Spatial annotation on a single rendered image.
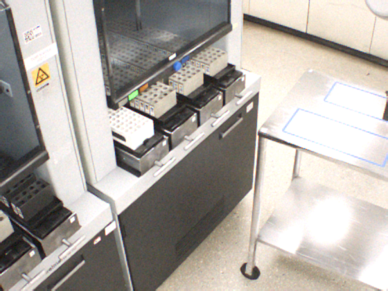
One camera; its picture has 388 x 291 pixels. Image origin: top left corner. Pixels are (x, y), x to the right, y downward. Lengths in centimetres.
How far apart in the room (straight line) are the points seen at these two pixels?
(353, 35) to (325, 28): 22
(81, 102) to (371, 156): 87
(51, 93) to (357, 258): 129
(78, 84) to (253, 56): 240
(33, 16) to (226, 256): 147
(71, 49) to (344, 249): 128
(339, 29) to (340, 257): 210
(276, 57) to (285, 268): 182
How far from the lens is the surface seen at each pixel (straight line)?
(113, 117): 160
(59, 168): 141
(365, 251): 201
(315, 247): 198
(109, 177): 158
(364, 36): 364
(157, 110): 162
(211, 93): 175
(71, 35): 127
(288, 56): 365
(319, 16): 373
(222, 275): 220
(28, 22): 117
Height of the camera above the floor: 181
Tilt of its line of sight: 40 degrees down
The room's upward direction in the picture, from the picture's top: 2 degrees counter-clockwise
